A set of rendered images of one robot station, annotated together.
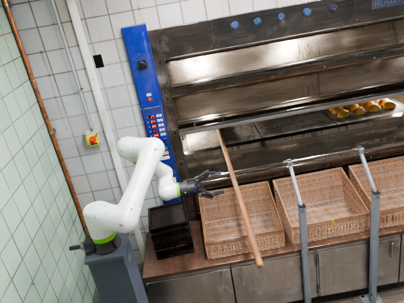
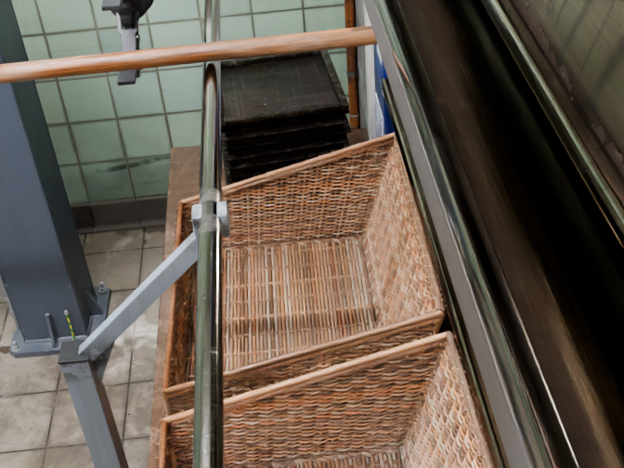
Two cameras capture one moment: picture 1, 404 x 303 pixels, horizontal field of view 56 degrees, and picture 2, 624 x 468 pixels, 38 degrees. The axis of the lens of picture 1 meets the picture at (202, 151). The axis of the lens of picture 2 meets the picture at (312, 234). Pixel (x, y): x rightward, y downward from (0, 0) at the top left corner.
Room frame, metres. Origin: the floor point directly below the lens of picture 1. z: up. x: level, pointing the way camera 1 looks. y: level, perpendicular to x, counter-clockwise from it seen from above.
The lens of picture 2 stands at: (2.33, -1.50, 1.85)
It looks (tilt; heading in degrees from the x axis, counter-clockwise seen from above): 38 degrees down; 88
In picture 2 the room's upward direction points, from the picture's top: 5 degrees counter-clockwise
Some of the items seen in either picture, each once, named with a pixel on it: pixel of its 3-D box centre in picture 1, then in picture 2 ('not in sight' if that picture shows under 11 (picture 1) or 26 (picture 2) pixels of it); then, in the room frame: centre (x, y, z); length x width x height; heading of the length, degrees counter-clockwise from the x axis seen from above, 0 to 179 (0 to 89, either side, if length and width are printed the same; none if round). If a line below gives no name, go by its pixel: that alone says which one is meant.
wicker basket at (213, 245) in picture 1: (238, 218); (295, 278); (2.33, -0.18, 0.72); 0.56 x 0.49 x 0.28; 89
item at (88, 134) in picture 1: (94, 137); not in sight; (2.56, 0.74, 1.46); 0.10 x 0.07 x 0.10; 90
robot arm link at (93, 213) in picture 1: (101, 220); not in sight; (1.62, 0.55, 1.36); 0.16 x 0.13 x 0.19; 62
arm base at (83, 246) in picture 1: (95, 242); not in sight; (1.62, 0.62, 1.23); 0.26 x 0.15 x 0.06; 89
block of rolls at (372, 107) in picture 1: (351, 99); not in sight; (3.04, -1.34, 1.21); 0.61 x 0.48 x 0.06; 0
